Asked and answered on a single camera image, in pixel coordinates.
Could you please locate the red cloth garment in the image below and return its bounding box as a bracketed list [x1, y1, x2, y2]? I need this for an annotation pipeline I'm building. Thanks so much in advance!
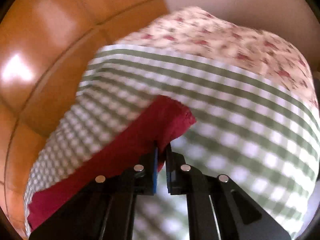
[27, 95, 196, 230]

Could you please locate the green white checkered bedsheet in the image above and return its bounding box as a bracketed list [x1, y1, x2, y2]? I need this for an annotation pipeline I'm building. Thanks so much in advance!
[24, 44, 319, 239]

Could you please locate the floral pillow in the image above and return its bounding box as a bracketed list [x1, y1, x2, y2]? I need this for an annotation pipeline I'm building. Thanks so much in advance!
[116, 7, 318, 107]

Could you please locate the wooden wardrobe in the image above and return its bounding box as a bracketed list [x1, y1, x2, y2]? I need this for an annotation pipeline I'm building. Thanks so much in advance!
[1, 0, 168, 239]

